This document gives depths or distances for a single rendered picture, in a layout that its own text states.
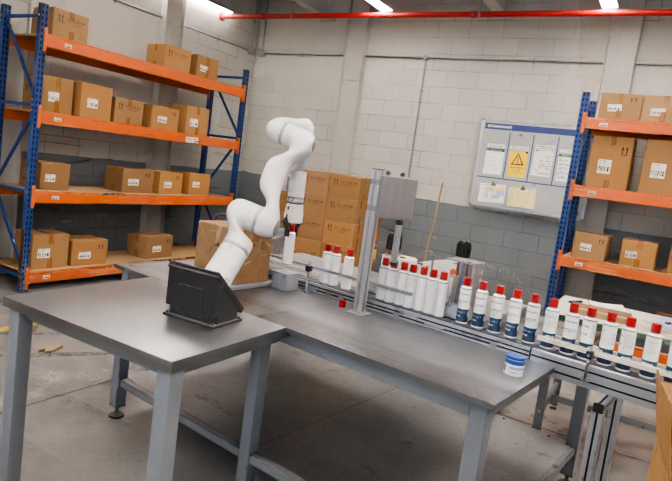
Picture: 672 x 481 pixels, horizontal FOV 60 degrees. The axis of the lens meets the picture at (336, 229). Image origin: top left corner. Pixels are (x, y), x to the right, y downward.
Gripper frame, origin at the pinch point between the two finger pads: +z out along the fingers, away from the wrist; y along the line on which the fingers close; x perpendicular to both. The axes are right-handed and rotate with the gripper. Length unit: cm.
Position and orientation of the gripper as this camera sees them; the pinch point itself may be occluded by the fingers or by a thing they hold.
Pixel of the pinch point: (291, 232)
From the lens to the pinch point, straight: 297.8
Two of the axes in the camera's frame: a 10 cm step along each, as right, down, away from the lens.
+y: 6.1, 0.0, 8.0
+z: -1.4, 9.9, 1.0
